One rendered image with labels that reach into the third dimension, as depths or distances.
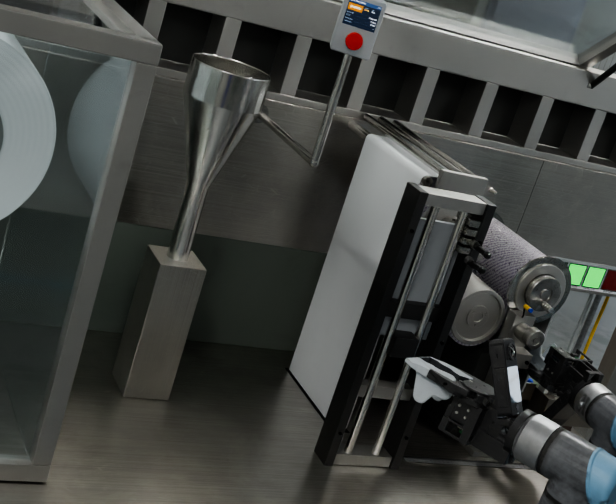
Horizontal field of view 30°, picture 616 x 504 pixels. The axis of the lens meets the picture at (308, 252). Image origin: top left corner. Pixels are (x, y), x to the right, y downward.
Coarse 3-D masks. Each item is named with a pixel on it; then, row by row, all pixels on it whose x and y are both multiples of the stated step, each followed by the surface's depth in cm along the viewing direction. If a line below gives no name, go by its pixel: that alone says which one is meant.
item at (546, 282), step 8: (536, 280) 224; (544, 280) 224; (552, 280) 225; (528, 288) 225; (536, 288) 224; (544, 288) 225; (552, 288) 226; (560, 288) 226; (528, 296) 224; (536, 296) 225; (544, 296) 226; (552, 296) 226; (528, 304) 226; (536, 304) 226; (552, 304) 227
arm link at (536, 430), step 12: (528, 420) 165; (540, 420) 164; (528, 432) 163; (540, 432) 163; (552, 432) 163; (516, 444) 164; (528, 444) 163; (540, 444) 162; (516, 456) 165; (528, 456) 163
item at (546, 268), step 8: (544, 264) 225; (528, 272) 224; (536, 272) 224; (544, 272) 225; (552, 272) 226; (560, 272) 227; (520, 280) 224; (528, 280) 224; (560, 280) 228; (520, 288) 224; (520, 296) 225; (560, 296) 229; (520, 304) 226; (536, 312) 229; (544, 312) 229
